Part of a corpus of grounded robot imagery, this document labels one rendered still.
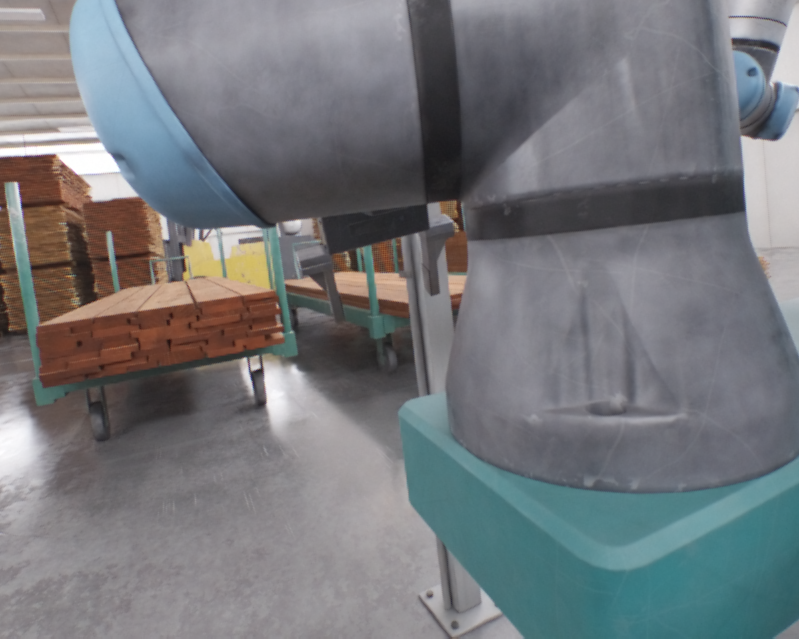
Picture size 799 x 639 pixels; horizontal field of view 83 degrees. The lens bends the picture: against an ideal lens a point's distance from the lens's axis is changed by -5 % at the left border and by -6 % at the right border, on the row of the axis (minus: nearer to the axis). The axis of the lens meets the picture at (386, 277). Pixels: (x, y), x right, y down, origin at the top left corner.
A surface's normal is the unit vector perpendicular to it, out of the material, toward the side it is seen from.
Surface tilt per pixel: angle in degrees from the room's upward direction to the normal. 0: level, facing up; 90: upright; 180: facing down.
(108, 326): 90
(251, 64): 95
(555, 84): 105
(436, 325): 90
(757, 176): 89
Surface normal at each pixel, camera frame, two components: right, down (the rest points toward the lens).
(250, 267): 0.19, 0.05
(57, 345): 0.40, 0.02
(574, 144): -0.47, 0.12
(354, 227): 0.30, 0.43
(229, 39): -0.07, 0.00
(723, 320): 0.14, -0.25
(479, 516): -0.93, 0.14
